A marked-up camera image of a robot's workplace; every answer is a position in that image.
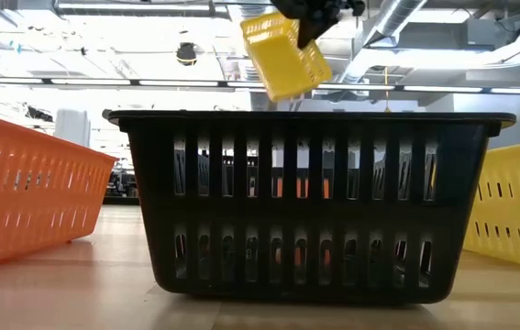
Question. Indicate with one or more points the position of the smooth silver ventilation duct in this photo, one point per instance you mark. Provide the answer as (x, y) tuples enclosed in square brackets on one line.
[(397, 18)]

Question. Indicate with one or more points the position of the long ceiling light strip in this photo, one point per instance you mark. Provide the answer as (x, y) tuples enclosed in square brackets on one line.
[(90, 82)]

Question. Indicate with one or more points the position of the black slotted plastic basket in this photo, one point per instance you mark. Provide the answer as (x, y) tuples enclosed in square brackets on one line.
[(310, 215)]

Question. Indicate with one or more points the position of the white pillar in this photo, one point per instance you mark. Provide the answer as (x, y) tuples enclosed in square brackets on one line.
[(71, 128)]

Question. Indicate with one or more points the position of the yellow slotted plastic basket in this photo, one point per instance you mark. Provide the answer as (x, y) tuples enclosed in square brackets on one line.
[(516, 211), (282, 69)]

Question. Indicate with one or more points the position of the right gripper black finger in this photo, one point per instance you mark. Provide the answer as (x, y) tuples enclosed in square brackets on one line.
[(312, 29)]

